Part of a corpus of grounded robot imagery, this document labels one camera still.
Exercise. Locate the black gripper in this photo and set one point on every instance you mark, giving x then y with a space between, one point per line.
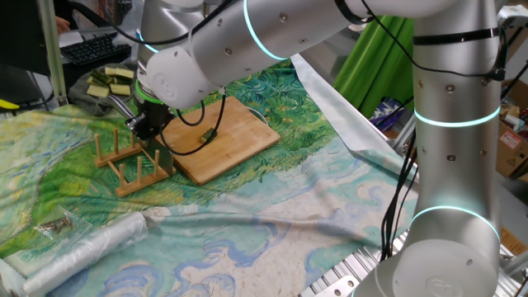
154 117

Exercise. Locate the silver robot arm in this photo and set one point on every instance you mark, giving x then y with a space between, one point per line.
453 165

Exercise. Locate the pale cut cucumber piece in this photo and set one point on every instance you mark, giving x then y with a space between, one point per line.
110 71
98 91
125 73
120 89

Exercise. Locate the dark green cucumber piece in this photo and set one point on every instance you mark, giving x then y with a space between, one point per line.
123 81
101 77

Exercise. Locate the bare person hand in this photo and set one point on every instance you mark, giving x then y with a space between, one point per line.
62 24

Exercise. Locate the grey cloth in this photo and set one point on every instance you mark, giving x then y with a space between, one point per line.
95 105

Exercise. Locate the wooden peg dish rack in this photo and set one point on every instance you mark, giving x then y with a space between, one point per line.
140 181

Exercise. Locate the crumpled clear plastic bag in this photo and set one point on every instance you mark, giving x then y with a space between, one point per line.
128 45

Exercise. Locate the black computer keyboard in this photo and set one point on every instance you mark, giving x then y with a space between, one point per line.
95 48

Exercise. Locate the bamboo cutting board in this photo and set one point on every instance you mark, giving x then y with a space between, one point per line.
239 136

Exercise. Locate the white paper sheet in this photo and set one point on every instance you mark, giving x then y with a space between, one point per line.
69 39

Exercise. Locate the clear bag of screws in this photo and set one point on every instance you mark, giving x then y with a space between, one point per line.
57 227

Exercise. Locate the yellow plastic object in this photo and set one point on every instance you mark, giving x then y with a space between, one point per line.
8 105

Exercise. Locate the clear plastic bag roll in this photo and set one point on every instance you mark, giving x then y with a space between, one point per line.
82 251

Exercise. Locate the painted landscape tablecloth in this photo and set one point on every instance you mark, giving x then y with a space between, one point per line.
247 231

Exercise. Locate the green fabric sheet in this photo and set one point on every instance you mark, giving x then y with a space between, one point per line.
371 62

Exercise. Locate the blue patterned bag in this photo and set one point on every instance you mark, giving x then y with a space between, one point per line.
387 113

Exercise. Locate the cardboard box with red label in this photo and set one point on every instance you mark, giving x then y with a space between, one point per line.
511 152

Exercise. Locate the aluminium frame bar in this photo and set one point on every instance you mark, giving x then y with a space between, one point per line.
404 134
53 53

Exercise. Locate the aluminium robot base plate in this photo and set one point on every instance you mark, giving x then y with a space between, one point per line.
338 284

